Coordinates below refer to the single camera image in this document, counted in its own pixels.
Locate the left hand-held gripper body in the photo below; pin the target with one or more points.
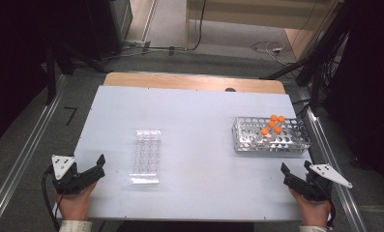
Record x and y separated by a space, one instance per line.
62 166

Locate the dark round table grommet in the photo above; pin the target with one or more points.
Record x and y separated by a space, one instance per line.
230 89

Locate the dark curtain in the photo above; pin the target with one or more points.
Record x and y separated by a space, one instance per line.
15 64
370 80

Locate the black cabinet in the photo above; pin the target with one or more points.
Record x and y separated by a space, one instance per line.
105 25

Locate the person's right hand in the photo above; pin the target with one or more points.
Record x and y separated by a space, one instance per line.
313 212

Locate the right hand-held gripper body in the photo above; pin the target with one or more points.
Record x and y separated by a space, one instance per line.
312 190

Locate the wooden shelf unit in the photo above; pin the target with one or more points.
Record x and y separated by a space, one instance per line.
260 13

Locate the person's left hand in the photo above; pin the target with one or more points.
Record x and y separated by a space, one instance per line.
75 206

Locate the aluminium rail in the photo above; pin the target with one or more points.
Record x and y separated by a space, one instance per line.
328 154
22 154

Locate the clear plastic tube rack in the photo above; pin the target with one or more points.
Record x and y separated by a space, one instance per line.
146 154

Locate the metal tube rack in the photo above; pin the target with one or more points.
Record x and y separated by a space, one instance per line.
251 141

